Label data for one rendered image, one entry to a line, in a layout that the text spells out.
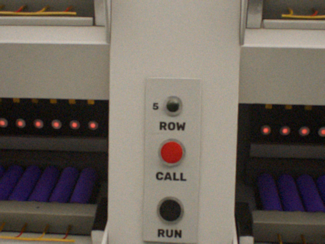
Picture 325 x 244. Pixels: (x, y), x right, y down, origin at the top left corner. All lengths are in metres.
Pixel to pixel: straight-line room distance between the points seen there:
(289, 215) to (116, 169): 0.17
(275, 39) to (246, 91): 0.05
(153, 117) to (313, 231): 0.18
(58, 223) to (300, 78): 0.25
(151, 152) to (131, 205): 0.04
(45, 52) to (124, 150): 0.09
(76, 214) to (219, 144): 0.16
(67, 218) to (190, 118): 0.16
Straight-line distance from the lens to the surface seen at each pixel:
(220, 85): 0.34
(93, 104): 0.50
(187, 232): 0.35
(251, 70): 0.35
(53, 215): 0.43
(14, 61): 0.37
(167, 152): 0.34
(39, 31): 0.39
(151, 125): 0.34
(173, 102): 0.33
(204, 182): 0.34
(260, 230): 0.43
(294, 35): 0.38
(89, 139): 0.52
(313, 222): 0.43
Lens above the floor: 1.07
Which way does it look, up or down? 5 degrees down
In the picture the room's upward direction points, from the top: 1 degrees clockwise
